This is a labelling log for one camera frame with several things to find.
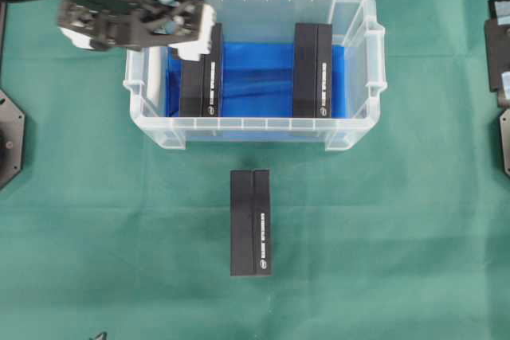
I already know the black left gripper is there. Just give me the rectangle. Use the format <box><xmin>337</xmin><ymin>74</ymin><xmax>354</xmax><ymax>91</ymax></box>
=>
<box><xmin>57</xmin><ymin>0</ymin><xmax>216</xmax><ymax>61</ymax></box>

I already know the black realsense box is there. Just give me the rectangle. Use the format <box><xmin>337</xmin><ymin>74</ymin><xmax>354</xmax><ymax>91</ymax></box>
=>
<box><xmin>178</xmin><ymin>23</ymin><xmax>224</xmax><ymax>117</ymax></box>
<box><xmin>230</xmin><ymin>169</ymin><xmax>272</xmax><ymax>277</ymax></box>
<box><xmin>292</xmin><ymin>23</ymin><xmax>333</xmax><ymax>119</ymax></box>

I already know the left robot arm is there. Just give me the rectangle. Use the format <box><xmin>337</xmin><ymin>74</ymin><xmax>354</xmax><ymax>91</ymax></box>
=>
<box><xmin>2</xmin><ymin>0</ymin><xmax>216</xmax><ymax>61</ymax></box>

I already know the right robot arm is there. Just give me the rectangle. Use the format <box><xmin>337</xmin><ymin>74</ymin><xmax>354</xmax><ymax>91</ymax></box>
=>
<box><xmin>484</xmin><ymin>0</ymin><xmax>509</xmax><ymax>108</ymax></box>

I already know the blue cloth in case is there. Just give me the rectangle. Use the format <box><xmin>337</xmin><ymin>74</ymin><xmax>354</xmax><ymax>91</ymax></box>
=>
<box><xmin>165</xmin><ymin>42</ymin><xmax>347</xmax><ymax>119</ymax></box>

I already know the clear plastic storage case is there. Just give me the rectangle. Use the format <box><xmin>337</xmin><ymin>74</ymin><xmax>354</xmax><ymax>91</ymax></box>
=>
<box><xmin>124</xmin><ymin>0</ymin><xmax>387</xmax><ymax>150</ymax></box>

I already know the green table cloth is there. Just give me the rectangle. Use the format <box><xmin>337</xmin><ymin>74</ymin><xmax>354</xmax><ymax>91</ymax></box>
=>
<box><xmin>1</xmin><ymin>0</ymin><xmax>509</xmax><ymax>339</ymax></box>

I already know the black table frame rail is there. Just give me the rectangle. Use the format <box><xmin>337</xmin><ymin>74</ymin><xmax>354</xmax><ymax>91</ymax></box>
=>
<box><xmin>0</xmin><ymin>2</ymin><xmax>7</xmax><ymax>68</ymax></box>

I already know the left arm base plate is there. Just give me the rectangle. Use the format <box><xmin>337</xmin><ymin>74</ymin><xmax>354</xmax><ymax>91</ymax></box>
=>
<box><xmin>0</xmin><ymin>91</ymin><xmax>26</xmax><ymax>189</ymax></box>

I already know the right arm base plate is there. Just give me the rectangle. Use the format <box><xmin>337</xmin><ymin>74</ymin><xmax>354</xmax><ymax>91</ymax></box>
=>
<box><xmin>499</xmin><ymin>108</ymin><xmax>510</xmax><ymax>176</ymax></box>

